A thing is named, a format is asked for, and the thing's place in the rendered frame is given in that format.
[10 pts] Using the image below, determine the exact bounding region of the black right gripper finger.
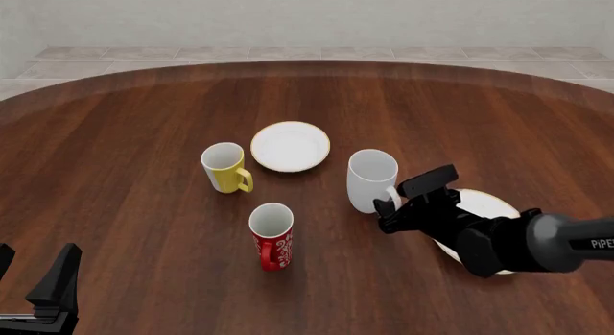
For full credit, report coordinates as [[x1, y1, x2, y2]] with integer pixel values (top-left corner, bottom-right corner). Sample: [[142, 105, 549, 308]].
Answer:
[[372, 197, 402, 222]]

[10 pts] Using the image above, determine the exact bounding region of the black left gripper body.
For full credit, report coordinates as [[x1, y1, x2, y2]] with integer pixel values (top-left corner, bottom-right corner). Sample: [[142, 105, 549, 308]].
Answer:
[[0, 309, 81, 335]]

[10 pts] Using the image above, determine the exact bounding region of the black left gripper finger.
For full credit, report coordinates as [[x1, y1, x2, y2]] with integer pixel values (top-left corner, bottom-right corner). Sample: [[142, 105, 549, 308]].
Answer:
[[24, 242, 83, 315], [0, 242, 16, 280]]

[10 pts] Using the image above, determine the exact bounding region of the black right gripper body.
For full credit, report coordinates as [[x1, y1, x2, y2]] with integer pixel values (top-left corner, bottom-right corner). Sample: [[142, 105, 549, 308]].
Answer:
[[377, 188, 464, 239]]

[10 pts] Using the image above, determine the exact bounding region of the white plate with gold rim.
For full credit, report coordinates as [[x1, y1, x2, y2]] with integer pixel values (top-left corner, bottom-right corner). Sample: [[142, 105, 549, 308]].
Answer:
[[249, 120, 332, 174], [430, 187, 523, 277]]

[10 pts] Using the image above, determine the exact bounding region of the red mug with white pattern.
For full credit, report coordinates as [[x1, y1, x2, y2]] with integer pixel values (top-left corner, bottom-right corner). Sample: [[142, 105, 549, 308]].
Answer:
[[248, 202, 295, 273]]

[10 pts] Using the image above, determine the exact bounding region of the yellow and white mug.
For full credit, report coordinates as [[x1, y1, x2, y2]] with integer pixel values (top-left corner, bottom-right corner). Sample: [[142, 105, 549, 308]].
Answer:
[[200, 141, 254, 195]]

